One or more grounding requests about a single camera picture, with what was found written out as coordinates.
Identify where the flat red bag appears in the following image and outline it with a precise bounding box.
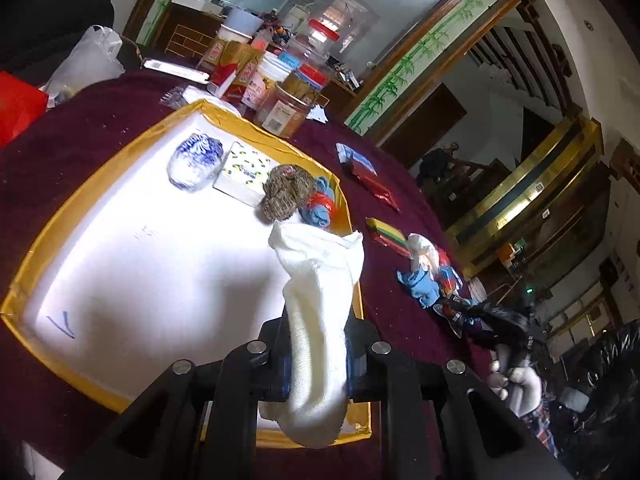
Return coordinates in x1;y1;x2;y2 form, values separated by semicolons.
0;71;50;149

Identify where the white spotted tissue pack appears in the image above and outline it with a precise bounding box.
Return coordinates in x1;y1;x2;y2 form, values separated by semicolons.
212;141;275;206

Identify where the white paper sheet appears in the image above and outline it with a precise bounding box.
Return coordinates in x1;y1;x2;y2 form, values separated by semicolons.
142;58;210;84

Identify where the rainbow striped packet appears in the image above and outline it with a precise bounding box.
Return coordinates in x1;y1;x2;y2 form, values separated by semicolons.
365;217;409;256

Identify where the wooden stair railing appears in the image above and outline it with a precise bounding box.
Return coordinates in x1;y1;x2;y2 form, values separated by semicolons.
452;156;507;197

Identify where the blue and white mask packet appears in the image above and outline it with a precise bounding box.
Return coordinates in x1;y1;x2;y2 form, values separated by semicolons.
335;143;377;176

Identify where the brown wooden door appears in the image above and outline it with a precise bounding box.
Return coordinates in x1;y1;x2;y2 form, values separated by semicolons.
395;84;468;168

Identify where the blue cloth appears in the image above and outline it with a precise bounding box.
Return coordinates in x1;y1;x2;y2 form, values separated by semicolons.
397;265;442;309

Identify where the crumpled white plastic bag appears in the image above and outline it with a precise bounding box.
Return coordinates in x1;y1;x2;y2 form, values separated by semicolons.
406;233;452;272

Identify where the green bamboo wall decal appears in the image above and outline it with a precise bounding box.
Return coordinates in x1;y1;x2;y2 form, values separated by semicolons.
345;0;502;132
139;0;197;45

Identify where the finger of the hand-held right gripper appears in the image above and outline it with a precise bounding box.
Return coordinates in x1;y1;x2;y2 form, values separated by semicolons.
433;280;488;337

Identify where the blue and red sock bundle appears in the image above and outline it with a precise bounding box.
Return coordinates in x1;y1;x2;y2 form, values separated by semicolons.
300;176;337;231

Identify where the white sock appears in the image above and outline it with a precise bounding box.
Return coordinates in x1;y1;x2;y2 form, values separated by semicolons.
258;220;365;449

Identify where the white tub with pink label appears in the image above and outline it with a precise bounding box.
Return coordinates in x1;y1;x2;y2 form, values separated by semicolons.
242;52;291;111

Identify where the plastic jar with orange contents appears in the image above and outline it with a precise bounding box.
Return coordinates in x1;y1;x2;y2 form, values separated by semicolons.
254;80;314;139

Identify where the white plastic tub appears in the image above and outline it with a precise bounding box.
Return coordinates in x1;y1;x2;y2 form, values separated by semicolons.
220;6;264;44

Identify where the brown knitted ball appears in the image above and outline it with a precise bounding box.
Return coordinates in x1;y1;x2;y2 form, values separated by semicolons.
255;164;317;224

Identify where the red and gold carton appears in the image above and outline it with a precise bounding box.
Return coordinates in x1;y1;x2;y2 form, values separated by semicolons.
197;40;266;104

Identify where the red foil packet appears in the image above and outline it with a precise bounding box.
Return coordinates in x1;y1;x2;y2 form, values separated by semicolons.
350;159;401;212

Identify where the black garment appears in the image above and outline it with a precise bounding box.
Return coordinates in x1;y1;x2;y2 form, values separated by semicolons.
0;0;117;86

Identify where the blue and white patterned pouch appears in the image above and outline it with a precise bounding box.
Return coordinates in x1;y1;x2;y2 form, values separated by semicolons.
167;132;224;191

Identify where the gold column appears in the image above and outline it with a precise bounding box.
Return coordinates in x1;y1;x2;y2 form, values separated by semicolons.
444;117;607;273

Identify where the person's right forearm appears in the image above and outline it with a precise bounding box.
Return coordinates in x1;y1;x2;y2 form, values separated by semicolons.
520;400;568;461

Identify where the white tray with yellow rim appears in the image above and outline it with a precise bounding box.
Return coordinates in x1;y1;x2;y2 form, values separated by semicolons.
0;100;374;449

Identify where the maroon tablecloth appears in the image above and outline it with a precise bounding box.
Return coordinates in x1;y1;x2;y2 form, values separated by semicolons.
0;70;501;480

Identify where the person's black jacket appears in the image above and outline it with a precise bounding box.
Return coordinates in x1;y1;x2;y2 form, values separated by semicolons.
545;320;640;480

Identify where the small clear plastic wrapper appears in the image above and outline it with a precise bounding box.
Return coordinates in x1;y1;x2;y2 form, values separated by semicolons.
160;85;192;111

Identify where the person's right hand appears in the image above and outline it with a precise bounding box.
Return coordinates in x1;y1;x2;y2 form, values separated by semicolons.
488;359;544;417

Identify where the wooden counter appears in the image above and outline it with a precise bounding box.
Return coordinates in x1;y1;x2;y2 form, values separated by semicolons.
164;1;227;62

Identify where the jar with blue lid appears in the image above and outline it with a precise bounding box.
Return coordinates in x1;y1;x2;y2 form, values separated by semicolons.
285;64;334;106

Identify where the large white plastic bag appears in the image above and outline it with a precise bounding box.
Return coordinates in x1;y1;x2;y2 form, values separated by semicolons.
42;25;126;107

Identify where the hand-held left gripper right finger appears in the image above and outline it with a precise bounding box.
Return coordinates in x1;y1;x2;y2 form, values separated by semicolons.
344;317;576;480

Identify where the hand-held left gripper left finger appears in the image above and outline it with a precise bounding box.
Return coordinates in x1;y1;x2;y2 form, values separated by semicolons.
65;317;292;480

